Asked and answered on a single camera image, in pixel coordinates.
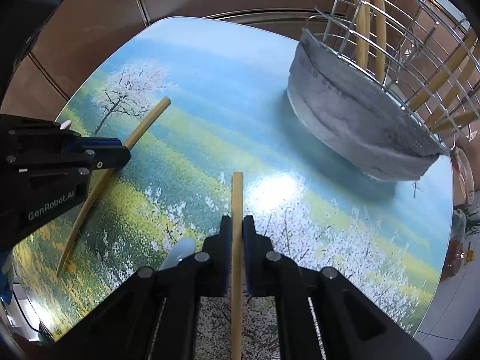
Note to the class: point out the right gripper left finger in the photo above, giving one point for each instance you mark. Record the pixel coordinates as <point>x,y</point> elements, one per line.
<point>153,314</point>

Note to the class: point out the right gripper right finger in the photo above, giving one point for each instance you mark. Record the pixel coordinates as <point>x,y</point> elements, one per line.
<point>321,314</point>

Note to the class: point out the bamboo chopstick seven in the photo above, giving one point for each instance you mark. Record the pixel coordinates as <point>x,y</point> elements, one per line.
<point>445,72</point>

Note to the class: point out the wire utensil basket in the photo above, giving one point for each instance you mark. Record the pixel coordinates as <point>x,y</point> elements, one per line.
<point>421,35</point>

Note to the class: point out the cooking oil bottle floor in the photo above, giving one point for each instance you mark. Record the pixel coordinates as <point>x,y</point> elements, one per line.
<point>458,255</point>

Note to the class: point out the bamboo chopstick two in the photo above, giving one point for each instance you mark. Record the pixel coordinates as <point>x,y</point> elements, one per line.
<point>362,27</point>

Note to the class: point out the bamboo chopstick eight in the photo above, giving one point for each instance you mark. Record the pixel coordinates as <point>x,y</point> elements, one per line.
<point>453,92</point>

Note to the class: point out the green onions bag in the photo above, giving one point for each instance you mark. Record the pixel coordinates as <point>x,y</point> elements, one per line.
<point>465,222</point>

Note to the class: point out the light blue ceramic spoon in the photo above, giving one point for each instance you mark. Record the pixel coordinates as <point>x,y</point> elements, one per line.
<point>184,248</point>

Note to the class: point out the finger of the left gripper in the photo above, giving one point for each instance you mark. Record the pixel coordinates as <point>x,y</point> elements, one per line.
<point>109,157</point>
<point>91,142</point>

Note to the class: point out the bamboo chopstick five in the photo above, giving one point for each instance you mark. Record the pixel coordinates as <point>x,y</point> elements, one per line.
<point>236,268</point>

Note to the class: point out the bamboo chopstick six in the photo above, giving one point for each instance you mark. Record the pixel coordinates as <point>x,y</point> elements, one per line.
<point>381,40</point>

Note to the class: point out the bamboo chopstick three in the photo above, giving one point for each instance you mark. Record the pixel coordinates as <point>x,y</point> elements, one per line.
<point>456,121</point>

